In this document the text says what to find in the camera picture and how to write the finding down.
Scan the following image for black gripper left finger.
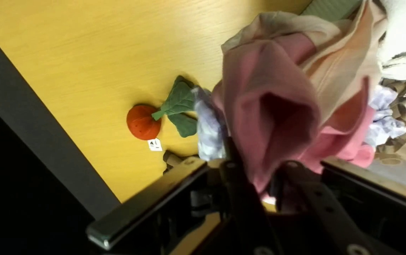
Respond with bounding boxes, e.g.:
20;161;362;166
87;137;280;255

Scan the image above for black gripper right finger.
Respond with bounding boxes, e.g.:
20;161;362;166
278;159;406;255

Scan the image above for pink cloth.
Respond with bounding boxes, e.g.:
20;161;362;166
211;38;379;196

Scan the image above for red radish plush toy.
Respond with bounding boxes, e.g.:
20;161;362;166
125;76;200;154

